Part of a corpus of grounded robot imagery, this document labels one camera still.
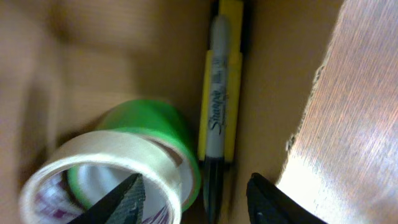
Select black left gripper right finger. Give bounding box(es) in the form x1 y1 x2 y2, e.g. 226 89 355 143
246 172 325 224

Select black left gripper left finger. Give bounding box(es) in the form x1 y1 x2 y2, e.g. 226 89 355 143
68 174 146 224

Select white tape roll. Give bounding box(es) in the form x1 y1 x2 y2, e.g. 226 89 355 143
19 131 182 224

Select black Sharpie marker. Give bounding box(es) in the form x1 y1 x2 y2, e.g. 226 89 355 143
203 15 231 224

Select green tape roll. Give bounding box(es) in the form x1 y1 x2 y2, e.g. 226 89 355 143
67 99 202 213

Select yellow box cutter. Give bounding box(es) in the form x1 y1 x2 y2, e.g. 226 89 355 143
197 0 244 162

